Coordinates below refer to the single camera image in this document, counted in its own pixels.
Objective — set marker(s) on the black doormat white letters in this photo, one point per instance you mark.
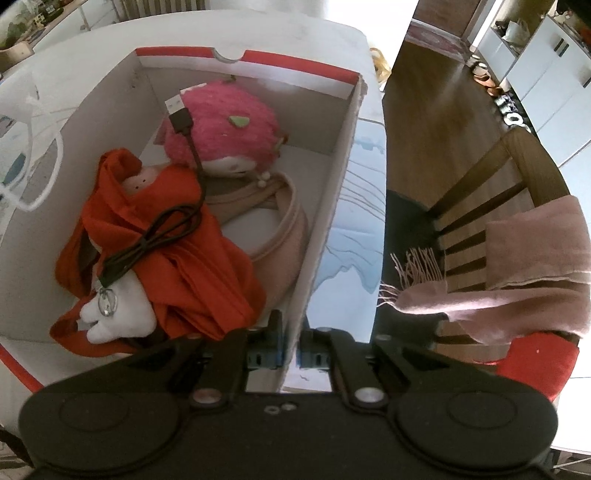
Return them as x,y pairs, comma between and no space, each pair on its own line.
512,115

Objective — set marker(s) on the red cushion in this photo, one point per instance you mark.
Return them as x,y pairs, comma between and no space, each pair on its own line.
540,364

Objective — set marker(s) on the white cardboard box red trim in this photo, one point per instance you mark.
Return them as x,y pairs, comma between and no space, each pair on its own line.
332,194

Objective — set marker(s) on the wooden door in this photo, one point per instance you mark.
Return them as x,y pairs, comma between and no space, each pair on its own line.
452,11

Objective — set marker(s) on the blue printed table mat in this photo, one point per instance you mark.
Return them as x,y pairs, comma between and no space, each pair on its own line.
355,221

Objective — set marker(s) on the red patterned rug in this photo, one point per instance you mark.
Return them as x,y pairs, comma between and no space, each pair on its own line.
438,39

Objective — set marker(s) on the yellow patterned bag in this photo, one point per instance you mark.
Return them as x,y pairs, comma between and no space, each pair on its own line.
381,64

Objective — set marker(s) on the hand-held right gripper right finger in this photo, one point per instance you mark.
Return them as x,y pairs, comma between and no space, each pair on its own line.
303,344

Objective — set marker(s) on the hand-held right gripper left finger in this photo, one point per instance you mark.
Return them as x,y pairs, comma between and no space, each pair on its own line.
277,344

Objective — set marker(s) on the red cloth doll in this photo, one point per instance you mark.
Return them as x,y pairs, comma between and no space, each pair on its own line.
207,277

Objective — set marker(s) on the brown shoe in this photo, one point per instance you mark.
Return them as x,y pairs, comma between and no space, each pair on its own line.
488,84

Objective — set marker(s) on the group of colourful figurines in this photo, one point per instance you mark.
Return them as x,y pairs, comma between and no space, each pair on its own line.
41,18

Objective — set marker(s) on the wooden tissue box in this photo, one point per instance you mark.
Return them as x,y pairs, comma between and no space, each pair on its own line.
14,56

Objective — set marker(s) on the plush doll with pink hat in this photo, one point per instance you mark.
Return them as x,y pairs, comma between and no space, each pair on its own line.
231,129

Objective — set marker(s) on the white sideboard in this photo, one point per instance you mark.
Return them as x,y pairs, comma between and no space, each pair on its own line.
92,14

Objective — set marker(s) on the white cabinet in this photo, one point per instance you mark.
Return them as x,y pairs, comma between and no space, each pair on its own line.
554,87

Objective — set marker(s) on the pale bag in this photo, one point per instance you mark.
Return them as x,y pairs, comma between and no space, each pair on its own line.
515,33

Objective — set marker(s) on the pink fringed scarf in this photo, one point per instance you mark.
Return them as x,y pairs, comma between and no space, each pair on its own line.
531,258

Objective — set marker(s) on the light shoe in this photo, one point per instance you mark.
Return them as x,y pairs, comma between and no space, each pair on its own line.
480,68

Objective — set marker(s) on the black seat cushion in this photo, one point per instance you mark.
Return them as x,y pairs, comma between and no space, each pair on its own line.
406,230

